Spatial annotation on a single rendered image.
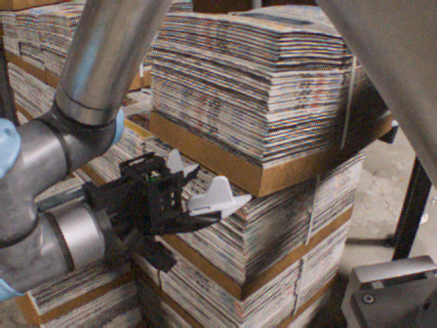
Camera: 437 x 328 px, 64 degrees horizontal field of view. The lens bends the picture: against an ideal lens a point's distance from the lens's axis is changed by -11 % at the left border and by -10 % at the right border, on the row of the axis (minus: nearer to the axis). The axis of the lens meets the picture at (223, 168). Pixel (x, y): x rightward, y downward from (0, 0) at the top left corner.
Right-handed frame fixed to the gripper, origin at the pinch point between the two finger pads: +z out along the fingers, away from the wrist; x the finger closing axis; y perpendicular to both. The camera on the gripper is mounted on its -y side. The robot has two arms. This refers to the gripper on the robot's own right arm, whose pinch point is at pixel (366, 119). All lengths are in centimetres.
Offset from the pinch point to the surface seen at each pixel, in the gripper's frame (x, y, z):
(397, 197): -29, -84, -114
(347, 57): 6.2, 17.7, 21.6
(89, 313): -37, -51, 58
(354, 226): -32, -84, -72
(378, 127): 6.9, 2.6, 7.9
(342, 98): 6.4, 11.1, 22.1
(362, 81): 6.6, 13.0, 16.7
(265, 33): 3.6, 22.1, 37.6
